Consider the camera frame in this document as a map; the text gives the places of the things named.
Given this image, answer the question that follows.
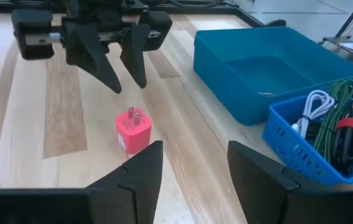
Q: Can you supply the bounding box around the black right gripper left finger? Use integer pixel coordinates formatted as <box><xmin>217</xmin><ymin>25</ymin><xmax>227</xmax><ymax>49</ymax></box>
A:
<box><xmin>0</xmin><ymin>140</ymin><xmax>164</xmax><ymax>224</ymax></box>

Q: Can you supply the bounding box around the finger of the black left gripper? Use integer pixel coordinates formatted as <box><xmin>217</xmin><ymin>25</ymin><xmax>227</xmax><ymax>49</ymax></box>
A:
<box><xmin>62</xmin><ymin>23</ymin><xmax>123</xmax><ymax>94</ymax></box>
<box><xmin>120</xmin><ymin>24</ymin><xmax>151</xmax><ymax>90</ymax></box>

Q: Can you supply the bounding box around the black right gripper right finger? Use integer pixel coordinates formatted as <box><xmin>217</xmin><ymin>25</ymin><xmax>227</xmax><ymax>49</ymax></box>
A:
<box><xmin>227</xmin><ymin>140</ymin><xmax>353</xmax><ymax>224</ymax></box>

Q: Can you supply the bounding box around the green braided cable bundle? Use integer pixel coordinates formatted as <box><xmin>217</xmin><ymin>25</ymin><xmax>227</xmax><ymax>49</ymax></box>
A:
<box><xmin>312</xmin><ymin>79</ymin><xmax>353</xmax><ymax>156</ymax></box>

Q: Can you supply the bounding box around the white cable bundle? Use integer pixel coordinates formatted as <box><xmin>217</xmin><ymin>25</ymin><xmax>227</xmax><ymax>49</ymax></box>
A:
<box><xmin>290</xmin><ymin>89</ymin><xmax>336</xmax><ymax>140</ymax></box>

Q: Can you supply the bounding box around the large teal plastic bin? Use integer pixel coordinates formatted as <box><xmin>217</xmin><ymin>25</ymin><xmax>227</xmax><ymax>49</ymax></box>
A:
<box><xmin>194</xmin><ymin>26</ymin><xmax>353</xmax><ymax>126</ymax></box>

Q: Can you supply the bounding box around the blue slotted plastic basket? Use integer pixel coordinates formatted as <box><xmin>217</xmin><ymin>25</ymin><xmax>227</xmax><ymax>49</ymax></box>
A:
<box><xmin>262</xmin><ymin>92</ymin><xmax>353</xmax><ymax>188</ymax></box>

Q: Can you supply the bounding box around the grey metal floor stand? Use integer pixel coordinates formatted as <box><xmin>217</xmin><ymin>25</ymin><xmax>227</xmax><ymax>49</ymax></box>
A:
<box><xmin>319</xmin><ymin>35</ymin><xmax>353</xmax><ymax>74</ymax></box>

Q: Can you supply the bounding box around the black diagonal pole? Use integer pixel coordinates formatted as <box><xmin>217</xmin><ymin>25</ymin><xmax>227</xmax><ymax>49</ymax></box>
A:
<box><xmin>334</xmin><ymin>0</ymin><xmax>353</xmax><ymax>38</ymax></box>

